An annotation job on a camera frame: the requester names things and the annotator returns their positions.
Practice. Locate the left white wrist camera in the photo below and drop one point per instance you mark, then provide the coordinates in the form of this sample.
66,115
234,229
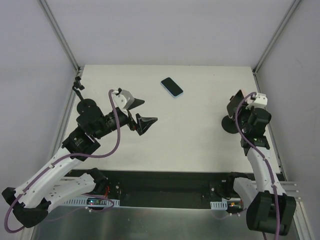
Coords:
123,99

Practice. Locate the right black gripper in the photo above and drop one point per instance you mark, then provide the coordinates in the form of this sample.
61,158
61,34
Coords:
231,106

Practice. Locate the pink case phone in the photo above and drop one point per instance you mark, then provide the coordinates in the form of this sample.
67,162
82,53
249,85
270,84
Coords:
234,102

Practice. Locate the right white cable duct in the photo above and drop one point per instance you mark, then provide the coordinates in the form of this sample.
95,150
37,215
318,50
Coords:
219,205

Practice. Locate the black phone stand two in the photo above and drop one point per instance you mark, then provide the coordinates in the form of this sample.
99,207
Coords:
229,125

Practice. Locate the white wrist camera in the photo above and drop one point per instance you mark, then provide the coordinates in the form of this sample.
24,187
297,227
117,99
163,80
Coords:
257,100
123,99

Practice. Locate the black phone stand one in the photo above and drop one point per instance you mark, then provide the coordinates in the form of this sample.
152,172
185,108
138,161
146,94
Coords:
86,106

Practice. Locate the blue case phone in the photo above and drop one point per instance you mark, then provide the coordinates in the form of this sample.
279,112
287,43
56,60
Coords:
172,87

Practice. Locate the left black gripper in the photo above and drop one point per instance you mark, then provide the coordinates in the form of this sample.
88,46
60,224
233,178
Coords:
132,121

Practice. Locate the left white cable duct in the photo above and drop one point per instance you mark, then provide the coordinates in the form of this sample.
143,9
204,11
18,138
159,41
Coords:
85,201

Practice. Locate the white cable duct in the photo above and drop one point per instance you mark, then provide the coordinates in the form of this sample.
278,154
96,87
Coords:
219,205
85,201

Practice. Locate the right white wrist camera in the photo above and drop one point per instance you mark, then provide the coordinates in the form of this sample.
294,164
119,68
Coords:
257,100

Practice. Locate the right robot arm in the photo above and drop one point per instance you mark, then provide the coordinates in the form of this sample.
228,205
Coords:
269,209

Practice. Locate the aluminium frame post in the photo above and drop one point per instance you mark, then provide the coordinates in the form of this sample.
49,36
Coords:
279,30
59,34

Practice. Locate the left aluminium frame post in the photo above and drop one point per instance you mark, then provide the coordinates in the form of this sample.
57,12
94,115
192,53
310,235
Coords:
59,34

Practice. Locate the right aluminium frame post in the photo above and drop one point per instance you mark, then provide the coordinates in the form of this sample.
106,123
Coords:
279,30

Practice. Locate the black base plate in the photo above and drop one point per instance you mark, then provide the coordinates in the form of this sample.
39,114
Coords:
177,190

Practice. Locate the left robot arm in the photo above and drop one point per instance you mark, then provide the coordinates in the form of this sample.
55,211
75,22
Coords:
97,136

